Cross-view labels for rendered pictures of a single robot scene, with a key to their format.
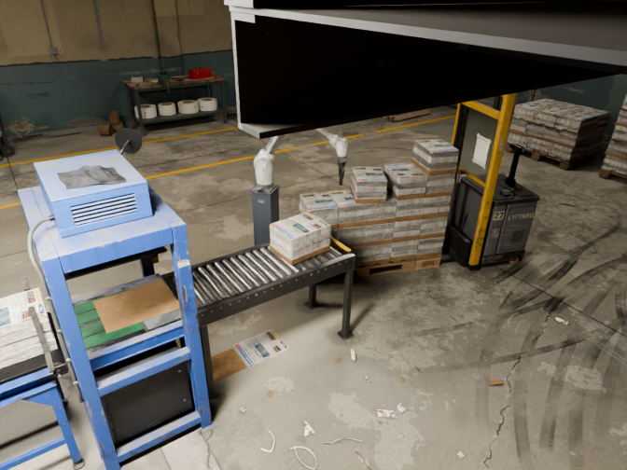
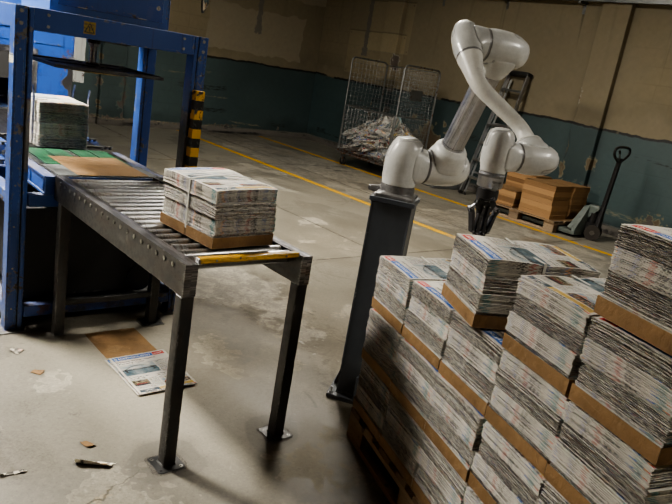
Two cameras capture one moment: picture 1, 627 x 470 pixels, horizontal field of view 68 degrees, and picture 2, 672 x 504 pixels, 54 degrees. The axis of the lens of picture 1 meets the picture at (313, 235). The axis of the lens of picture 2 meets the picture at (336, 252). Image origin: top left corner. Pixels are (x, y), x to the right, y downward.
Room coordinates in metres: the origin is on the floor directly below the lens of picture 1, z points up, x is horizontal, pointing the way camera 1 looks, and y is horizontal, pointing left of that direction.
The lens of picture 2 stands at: (3.29, -2.50, 1.52)
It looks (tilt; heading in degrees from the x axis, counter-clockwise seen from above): 15 degrees down; 83
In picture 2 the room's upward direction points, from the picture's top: 10 degrees clockwise
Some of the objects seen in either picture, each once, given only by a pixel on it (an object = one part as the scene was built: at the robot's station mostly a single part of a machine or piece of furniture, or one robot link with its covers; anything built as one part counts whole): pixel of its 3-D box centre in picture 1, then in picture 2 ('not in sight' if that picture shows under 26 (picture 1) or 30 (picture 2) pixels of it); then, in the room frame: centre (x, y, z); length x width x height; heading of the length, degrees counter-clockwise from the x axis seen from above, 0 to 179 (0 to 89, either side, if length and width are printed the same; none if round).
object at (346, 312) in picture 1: (347, 302); (175, 382); (3.07, -0.29, 0.34); 0.06 x 0.06 x 0.68; 35
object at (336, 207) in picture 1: (358, 233); (472, 419); (4.13, -0.46, 0.42); 1.17 x 0.39 x 0.83; 105
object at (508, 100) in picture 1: (489, 185); not in sight; (4.12, -1.67, 0.97); 0.09 x 0.09 x 1.75; 15
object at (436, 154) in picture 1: (426, 205); (645, 493); (4.32, -1.16, 0.65); 0.39 x 0.30 x 1.29; 15
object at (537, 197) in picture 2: not in sight; (534, 198); (6.85, 5.88, 0.28); 1.20 x 0.83 x 0.57; 125
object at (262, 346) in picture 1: (261, 346); (152, 370); (2.90, 0.41, 0.01); 0.37 x 0.28 x 0.01; 125
